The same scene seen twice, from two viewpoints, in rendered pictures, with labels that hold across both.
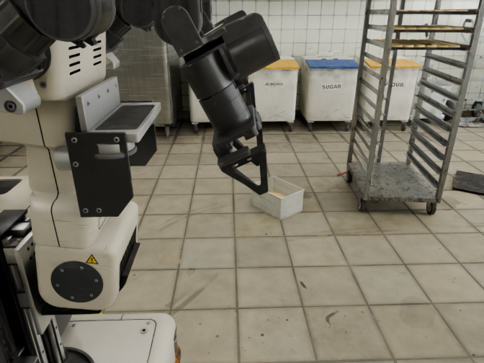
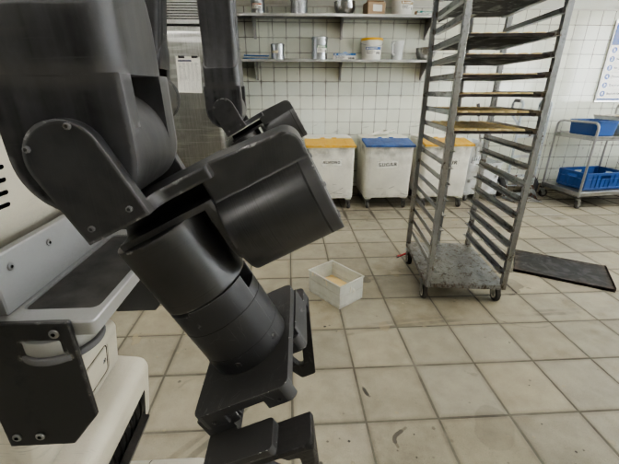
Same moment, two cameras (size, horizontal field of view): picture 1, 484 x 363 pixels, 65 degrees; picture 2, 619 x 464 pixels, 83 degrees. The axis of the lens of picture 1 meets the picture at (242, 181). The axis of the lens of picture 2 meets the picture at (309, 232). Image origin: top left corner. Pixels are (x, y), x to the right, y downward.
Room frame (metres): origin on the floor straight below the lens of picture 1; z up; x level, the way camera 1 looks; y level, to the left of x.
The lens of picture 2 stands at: (0.34, -0.03, 1.25)
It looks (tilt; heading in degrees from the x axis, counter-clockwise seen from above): 22 degrees down; 359
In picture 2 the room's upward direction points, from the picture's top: straight up
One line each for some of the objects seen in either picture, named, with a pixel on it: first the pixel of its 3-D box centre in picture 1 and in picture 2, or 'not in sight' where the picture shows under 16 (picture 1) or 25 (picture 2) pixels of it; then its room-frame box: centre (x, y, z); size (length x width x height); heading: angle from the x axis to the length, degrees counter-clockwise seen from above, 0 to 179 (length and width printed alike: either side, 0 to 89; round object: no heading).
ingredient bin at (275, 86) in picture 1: (269, 93); (327, 170); (4.40, -0.32, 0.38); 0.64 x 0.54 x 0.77; 3
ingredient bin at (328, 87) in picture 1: (326, 93); (382, 169); (4.42, -0.97, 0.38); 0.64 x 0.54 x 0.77; 1
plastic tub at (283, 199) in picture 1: (276, 196); (335, 283); (2.33, -0.24, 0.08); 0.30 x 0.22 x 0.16; 39
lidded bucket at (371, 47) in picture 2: not in sight; (371, 50); (4.62, -0.79, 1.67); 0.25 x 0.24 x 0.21; 92
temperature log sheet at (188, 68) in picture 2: not in sight; (189, 75); (3.79, 0.98, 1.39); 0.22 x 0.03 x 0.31; 92
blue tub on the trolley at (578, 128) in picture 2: not in sight; (592, 127); (4.35, -3.28, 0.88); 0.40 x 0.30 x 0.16; 5
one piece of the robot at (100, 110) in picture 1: (114, 139); (87, 296); (0.74, 0.26, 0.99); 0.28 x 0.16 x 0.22; 2
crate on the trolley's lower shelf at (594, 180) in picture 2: not in sight; (589, 178); (4.40, -3.47, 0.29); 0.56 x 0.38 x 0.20; 100
